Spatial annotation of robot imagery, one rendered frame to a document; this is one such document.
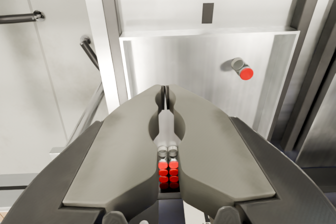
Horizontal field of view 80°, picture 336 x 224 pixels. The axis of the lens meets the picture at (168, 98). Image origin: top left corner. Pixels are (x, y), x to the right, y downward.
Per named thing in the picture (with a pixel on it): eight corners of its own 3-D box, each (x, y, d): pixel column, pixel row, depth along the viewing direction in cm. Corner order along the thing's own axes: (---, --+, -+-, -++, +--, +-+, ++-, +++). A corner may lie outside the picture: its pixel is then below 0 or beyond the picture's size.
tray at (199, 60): (248, 168, 50) (254, 181, 47) (143, 173, 49) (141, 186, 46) (287, 25, 32) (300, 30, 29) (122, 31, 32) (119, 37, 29)
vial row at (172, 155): (236, 149, 46) (244, 165, 42) (157, 153, 46) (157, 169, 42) (238, 142, 45) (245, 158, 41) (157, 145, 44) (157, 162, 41)
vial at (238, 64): (242, 68, 35) (252, 79, 32) (230, 69, 35) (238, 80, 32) (244, 56, 34) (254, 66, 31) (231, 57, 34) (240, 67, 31)
